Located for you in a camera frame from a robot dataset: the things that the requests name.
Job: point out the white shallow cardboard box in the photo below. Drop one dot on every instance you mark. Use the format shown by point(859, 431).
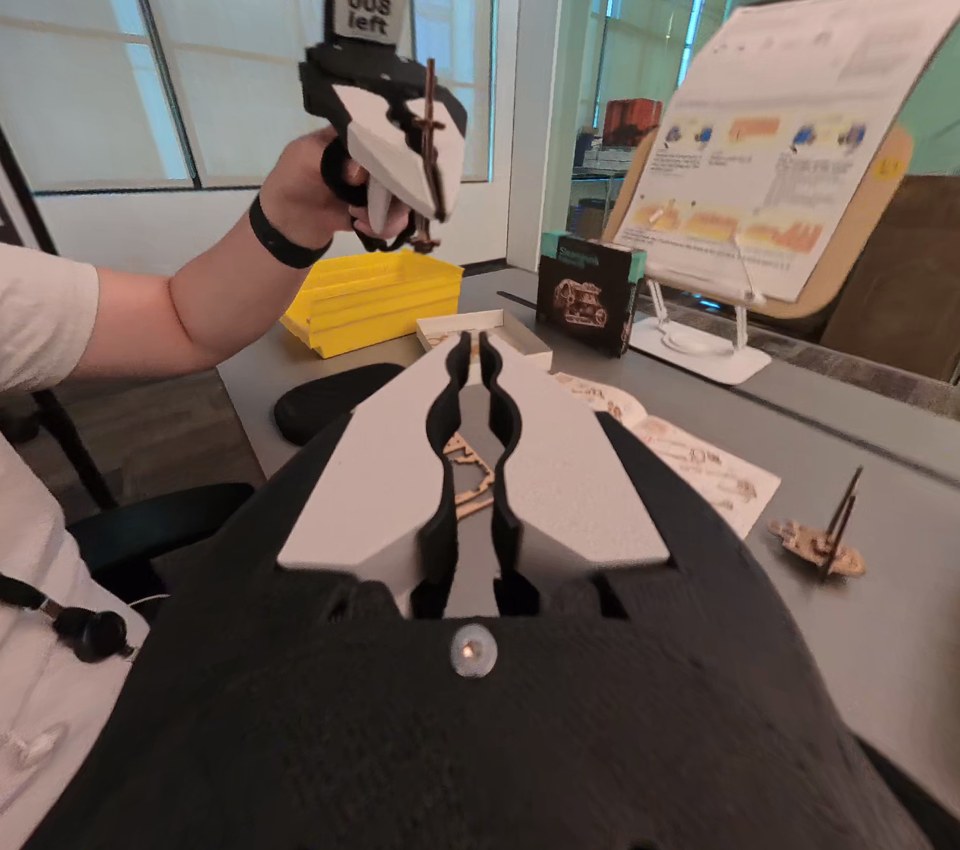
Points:
point(525, 346)

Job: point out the person's left forearm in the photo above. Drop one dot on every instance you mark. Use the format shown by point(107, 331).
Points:
point(187, 310)

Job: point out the printed instruction sheet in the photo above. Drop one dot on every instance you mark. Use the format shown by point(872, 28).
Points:
point(787, 137)

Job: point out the open instruction booklet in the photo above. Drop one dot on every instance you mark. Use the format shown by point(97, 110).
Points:
point(705, 467)

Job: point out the black wristband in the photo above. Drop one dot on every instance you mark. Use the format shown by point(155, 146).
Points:
point(281, 246)

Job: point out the black wrist rest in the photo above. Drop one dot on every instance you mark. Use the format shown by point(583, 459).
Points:
point(330, 400)

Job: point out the dark wooden cross-shaped model part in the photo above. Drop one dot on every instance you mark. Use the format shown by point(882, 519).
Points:
point(429, 129)

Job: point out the cluttered storage shelf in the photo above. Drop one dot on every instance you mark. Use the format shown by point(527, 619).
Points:
point(592, 167)

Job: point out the orange crate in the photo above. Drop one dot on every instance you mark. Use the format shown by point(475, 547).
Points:
point(634, 122)

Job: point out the brown wooden panel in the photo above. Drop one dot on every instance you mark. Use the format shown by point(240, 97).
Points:
point(900, 265)

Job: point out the wooden assembly with dark sticks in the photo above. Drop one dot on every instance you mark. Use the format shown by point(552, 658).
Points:
point(814, 546)

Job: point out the person's left hand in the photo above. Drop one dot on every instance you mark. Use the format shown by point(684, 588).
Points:
point(300, 189)

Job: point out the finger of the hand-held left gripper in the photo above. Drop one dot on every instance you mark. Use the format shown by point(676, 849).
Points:
point(446, 152)
point(375, 133)

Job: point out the dark model kit box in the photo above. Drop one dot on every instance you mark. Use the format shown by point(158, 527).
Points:
point(585, 295)

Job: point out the black office chair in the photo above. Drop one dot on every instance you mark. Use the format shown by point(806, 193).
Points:
point(150, 523)

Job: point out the yellow plastic bin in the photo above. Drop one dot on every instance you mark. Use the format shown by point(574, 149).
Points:
point(375, 302)

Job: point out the tan backing board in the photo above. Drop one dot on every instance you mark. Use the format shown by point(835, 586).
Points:
point(889, 197)

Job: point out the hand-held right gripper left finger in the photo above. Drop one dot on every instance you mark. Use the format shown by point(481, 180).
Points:
point(360, 482)

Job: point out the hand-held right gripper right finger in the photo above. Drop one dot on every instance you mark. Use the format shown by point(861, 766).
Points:
point(574, 490)

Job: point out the laser-cut wooden parts sheet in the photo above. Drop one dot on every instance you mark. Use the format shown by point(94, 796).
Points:
point(472, 482)

